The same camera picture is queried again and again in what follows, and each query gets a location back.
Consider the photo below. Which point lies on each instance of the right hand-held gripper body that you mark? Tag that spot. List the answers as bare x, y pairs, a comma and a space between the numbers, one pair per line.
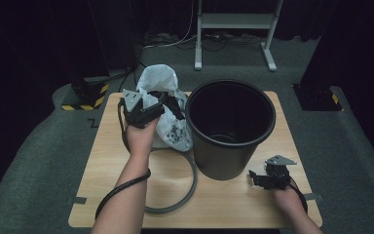
278, 175

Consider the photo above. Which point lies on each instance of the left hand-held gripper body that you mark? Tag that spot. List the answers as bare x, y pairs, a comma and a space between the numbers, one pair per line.
139, 113

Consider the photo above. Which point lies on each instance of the white printed garbage bag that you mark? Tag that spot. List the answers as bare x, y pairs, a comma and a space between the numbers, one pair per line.
157, 79

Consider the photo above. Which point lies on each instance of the black trash can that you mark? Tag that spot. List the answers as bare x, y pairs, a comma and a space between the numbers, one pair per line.
222, 161

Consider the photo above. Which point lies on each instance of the person's left hand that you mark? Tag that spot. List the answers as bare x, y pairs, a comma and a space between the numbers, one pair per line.
141, 139

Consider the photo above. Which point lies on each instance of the person's right hand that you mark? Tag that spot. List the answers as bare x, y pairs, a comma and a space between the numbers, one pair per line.
289, 201

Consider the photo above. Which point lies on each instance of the grey tape strip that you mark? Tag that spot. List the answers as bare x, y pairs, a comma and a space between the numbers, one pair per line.
78, 200
315, 196

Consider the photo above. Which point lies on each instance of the black yellow striped stand base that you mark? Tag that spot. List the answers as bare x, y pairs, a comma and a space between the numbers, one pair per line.
318, 99
91, 99

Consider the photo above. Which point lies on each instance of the white metal stand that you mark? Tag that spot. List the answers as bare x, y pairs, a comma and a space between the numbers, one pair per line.
237, 21

